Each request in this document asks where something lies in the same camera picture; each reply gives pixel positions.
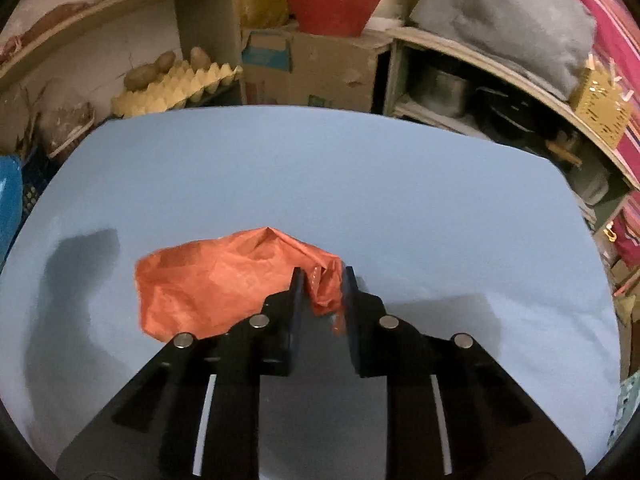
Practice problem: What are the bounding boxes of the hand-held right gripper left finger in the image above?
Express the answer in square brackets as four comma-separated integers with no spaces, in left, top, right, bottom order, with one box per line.
[55,266,307,480]

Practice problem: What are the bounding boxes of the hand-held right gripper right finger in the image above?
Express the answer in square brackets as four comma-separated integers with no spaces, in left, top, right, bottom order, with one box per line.
[341,265,586,480]

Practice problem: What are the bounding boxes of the orange plastic bag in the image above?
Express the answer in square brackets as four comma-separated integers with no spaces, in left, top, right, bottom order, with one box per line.
[134,226,347,345]

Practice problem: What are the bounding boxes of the brown cardboard box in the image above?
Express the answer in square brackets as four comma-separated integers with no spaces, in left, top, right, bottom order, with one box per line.
[241,27,393,113]

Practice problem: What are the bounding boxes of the steel pot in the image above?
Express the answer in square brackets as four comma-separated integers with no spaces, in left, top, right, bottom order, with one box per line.
[415,62,473,118]

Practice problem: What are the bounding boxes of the grey wooden shelf unit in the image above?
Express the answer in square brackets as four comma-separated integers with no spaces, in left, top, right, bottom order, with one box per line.
[382,27,640,241]

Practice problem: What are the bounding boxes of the yellow egg tray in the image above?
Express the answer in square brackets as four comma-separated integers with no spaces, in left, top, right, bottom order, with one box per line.
[110,60,243,118]

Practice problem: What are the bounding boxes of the black pan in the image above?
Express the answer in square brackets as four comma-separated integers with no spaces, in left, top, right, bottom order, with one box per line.
[470,85,551,136]

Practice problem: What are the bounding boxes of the black plastic crate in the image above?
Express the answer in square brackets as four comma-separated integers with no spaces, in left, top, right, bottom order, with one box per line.
[20,145,56,221]

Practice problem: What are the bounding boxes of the red plastic basket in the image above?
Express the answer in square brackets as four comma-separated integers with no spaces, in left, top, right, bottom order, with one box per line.
[286,0,385,37]

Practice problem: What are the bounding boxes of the blue plastic bag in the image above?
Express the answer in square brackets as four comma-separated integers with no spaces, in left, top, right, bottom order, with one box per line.
[0,154,25,266]

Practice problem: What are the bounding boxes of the grey fabric bag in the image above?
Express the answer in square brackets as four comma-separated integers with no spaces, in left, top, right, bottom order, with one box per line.
[410,0,598,101]

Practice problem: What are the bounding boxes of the wooden clothespins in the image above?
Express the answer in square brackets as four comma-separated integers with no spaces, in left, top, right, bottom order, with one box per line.
[585,52,636,101]

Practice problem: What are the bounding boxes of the red striped cloth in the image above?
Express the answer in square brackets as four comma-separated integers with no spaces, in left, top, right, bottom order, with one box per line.
[530,0,640,271]

